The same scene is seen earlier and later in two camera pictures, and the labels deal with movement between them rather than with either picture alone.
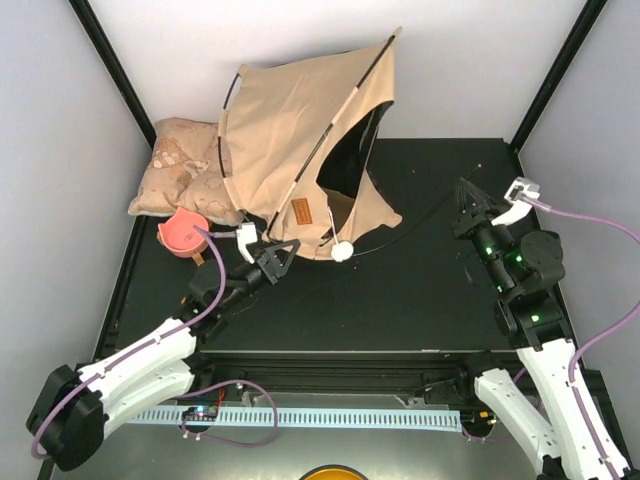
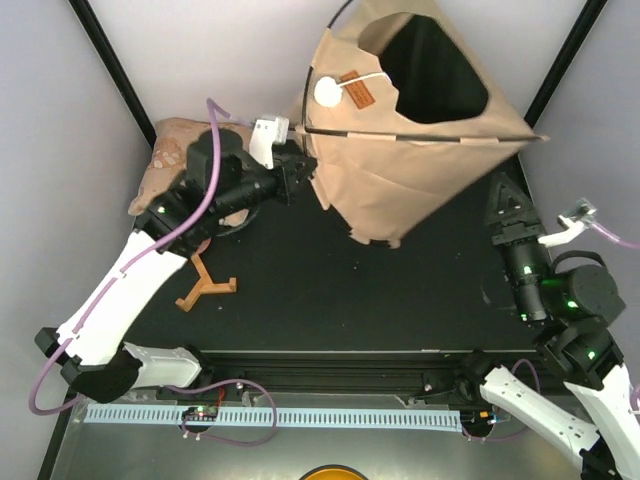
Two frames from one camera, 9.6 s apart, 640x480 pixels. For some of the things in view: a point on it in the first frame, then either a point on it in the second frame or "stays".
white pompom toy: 342,251 → 327,92
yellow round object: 334,472 stays
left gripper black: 271,265 → 290,178
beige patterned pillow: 185,172 stays
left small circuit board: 201,413 stays
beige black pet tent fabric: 278,126 → 380,174
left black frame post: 116,65 stays
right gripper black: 463,227 → 519,222
